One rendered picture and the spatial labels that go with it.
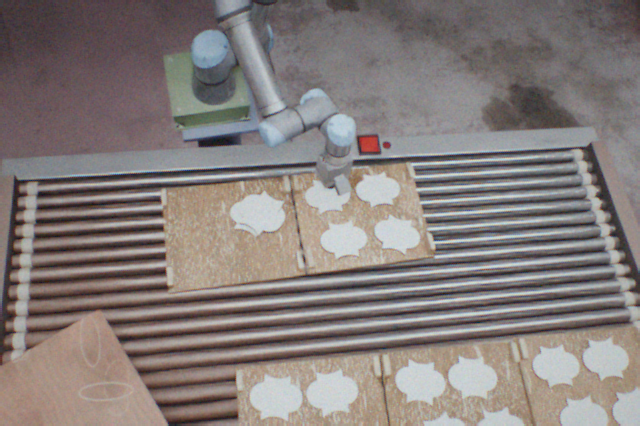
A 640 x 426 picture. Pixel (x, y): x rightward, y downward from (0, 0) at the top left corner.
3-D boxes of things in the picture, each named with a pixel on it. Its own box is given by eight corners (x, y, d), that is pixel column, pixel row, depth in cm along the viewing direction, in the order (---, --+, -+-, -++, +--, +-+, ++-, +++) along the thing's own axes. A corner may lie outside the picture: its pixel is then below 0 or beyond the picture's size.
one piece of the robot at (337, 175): (337, 179, 172) (331, 206, 186) (364, 167, 174) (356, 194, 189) (316, 147, 176) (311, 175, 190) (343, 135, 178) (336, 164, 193)
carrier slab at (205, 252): (161, 192, 198) (161, 190, 196) (287, 178, 204) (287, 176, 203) (169, 294, 183) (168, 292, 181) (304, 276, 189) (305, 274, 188)
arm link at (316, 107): (288, 97, 169) (309, 126, 165) (323, 82, 172) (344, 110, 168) (288, 114, 176) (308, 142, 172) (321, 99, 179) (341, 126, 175)
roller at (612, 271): (11, 319, 180) (5, 314, 175) (620, 265, 206) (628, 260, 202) (10, 335, 177) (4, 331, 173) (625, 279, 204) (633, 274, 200)
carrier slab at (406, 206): (290, 178, 204) (290, 175, 203) (408, 164, 211) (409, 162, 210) (308, 275, 190) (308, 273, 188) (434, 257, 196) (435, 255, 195)
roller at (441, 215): (19, 242, 190) (13, 236, 186) (597, 200, 217) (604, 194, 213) (17, 257, 188) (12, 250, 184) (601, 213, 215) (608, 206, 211)
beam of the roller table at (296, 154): (8, 167, 203) (2, 158, 198) (586, 135, 232) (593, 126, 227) (6, 190, 200) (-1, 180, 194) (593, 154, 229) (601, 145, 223)
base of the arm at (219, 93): (187, 75, 214) (184, 57, 205) (229, 66, 217) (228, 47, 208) (198, 110, 208) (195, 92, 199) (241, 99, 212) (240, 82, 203)
